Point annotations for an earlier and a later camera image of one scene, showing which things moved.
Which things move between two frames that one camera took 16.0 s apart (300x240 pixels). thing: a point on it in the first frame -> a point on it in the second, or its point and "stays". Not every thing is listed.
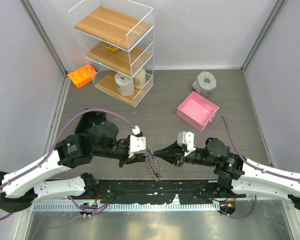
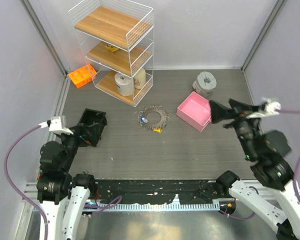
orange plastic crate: (82, 76) stays
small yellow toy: (112, 48) stays
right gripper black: (171, 152) -> (218, 111)
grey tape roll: (204, 84) stays
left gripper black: (138, 157) -> (93, 132)
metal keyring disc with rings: (154, 165) -> (165, 117)
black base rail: (159, 192) stays
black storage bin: (88, 120) stays
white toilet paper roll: (125, 85) stays
